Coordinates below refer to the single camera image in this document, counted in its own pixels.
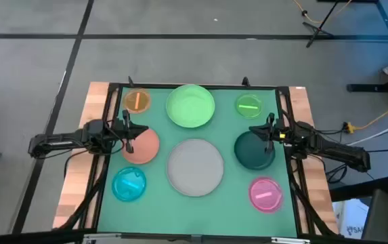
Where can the small transparent blue plate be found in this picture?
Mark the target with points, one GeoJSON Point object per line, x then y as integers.
{"type": "Point", "coordinates": [129, 191]}

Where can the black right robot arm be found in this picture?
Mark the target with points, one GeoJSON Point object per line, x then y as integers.
{"type": "Point", "coordinates": [332, 150]}

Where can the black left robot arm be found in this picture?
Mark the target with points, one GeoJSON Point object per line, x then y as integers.
{"type": "Point", "coordinates": [58, 140]}

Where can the large light green plate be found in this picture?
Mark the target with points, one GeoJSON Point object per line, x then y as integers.
{"type": "Point", "coordinates": [190, 105]}

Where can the white cardboard box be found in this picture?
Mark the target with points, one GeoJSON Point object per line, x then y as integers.
{"type": "Point", "coordinates": [351, 218]}

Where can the medium dark teal plate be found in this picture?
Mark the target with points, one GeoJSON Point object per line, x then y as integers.
{"type": "Point", "coordinates": [250, 154]}

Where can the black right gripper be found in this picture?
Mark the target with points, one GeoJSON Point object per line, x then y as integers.
{"type": "Point", "coordinates": [271, 133]}

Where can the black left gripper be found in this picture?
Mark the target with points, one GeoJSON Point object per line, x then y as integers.
{"type": "Point", "coordinates": [127, 132]}

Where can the small transparent orange plate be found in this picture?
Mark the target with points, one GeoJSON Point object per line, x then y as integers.
{"type": "Point", "coordinates": [143, 101]}

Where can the green table mat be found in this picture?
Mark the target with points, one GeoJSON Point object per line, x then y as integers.
{"type": "Point", "coordinates": [197, 217]}

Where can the black stand foot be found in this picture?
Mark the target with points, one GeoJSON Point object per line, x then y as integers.
{"type": "Point", "coordinates": [369, 88]}

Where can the large grey plate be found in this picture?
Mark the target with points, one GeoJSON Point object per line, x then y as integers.
{"type": "Point", "coordinates": [195, 167]}

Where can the small transparent green plate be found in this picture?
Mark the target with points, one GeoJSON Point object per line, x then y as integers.
{"type": "Point", "coordinates": [249, 112]}

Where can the small transparent pink plate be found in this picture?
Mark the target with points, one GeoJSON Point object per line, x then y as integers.
{"type": "Point", "coordinates": [265, 203]}

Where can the black tripod stand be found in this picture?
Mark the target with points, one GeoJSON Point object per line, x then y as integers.
{"type": "Point", "coordinates": [317, 30]}

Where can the black aluminium table frame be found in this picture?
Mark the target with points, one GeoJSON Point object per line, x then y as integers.
{"type": "Point", "coordinates": [285, 101]}

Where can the medium salmon plate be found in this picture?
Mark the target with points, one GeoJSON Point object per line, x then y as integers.
{"type": "Point", "coordinates": [145, 148]}

